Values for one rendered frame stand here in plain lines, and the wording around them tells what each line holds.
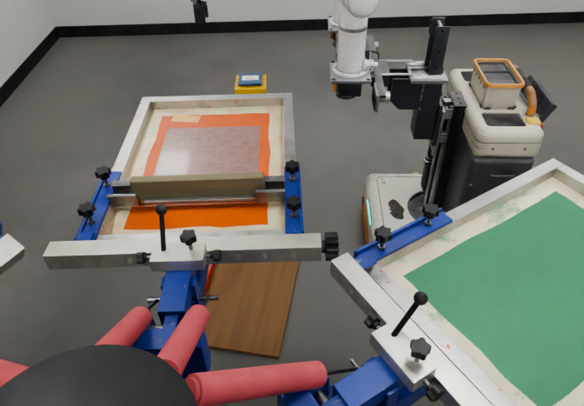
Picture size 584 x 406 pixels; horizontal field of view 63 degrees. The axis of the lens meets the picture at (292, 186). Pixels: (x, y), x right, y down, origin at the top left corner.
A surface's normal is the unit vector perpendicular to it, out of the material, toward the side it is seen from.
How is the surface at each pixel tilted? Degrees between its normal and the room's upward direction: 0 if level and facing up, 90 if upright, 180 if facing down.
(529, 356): 0
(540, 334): 0
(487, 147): 90
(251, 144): 0
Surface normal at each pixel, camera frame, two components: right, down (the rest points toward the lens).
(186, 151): -0.02, -0.77
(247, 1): 0.03, 0.64
